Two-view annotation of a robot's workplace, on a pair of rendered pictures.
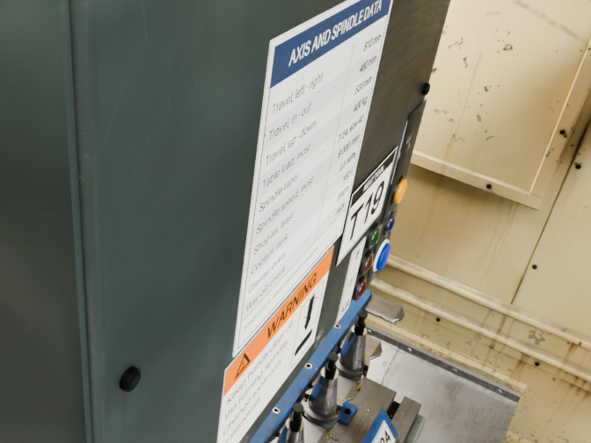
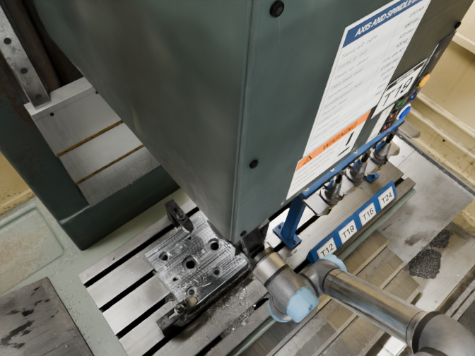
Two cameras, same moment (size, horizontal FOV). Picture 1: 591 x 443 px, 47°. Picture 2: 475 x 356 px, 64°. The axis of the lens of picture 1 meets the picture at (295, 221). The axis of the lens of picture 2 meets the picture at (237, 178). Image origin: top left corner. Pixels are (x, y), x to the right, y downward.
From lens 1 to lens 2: 0.10 m
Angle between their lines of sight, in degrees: 28
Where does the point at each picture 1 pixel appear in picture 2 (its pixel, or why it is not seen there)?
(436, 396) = (427, 181)
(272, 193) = (335, 92)
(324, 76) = (377, 36)
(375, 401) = (390, 175)
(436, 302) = (446, 131)
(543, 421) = not seen: outside the picture
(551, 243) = not seen: outside the picture
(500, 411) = (463, 198)
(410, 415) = (407, 187)
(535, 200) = not seen: outside the picture
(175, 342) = (276, 151)
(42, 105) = (234, 68)
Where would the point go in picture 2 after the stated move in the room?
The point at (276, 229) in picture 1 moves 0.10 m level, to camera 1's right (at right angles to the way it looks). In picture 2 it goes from (335, 106) to (417, 138)
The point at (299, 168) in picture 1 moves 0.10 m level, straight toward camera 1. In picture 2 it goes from (354, 78) to (324, 138)
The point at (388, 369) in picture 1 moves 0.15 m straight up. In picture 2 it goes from (404, 159) to (420, 138)
